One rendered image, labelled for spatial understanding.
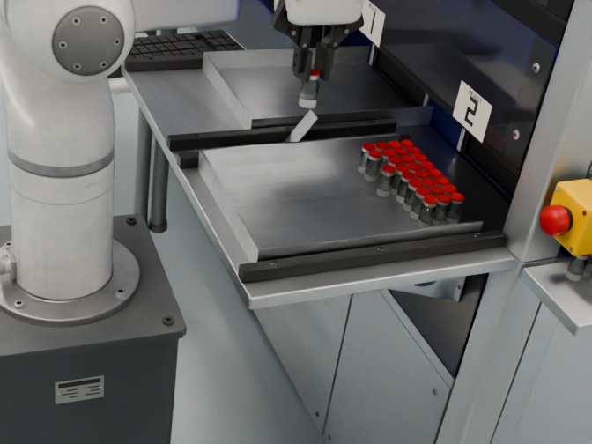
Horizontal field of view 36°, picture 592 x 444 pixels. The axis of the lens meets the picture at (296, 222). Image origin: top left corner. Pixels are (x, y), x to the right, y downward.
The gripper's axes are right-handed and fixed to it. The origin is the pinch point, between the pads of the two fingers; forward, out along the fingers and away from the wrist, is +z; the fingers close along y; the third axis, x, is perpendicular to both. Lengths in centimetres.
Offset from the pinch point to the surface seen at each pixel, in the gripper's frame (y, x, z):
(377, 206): -17.1, -5.6, 25.0
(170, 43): -10, -79, 23
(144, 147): -14, -105, 59
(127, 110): -43, -212, 93
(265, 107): -13.3, -38.3, 21.8
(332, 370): -34, -36, 82
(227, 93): -7.0, -40.8, 19.8
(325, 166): -14.6, -17.8, 23.8
